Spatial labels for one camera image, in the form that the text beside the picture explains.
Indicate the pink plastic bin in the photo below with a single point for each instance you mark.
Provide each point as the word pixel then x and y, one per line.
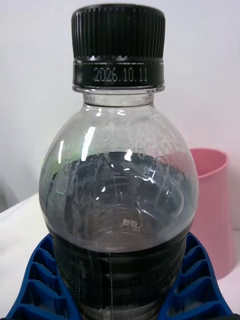
pixel 215 212

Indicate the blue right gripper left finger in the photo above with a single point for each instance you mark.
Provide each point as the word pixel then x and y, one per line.
pixel 42 295

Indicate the clear bottle with black cap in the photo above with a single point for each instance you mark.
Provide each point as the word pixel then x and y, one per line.
pixel 117 200

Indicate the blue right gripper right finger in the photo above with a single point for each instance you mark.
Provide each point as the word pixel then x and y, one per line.
pixel 197 292

